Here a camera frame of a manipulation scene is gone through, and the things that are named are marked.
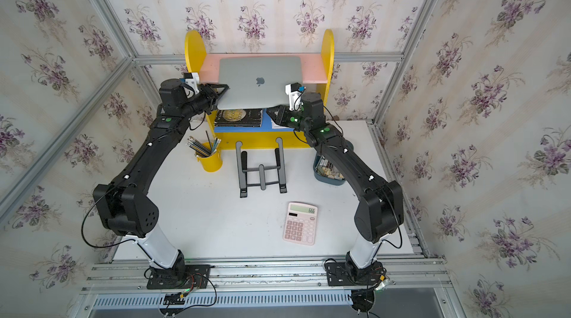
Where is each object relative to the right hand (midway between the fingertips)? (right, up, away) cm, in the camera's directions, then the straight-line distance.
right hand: (271, 110), depth 76 cm
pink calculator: (+11, -42, +7) cm, 44 cm away
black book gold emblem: (-16, 0, +25) cm, 30 cm away
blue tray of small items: (+23, -24, +23) cm, 40 cm away
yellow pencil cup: (-28, -21, +22) cm, 41 cm away
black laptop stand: (-5, -26, +18) cm, 32 cm away
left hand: (-13, +7, 0) cm, 15 cm away
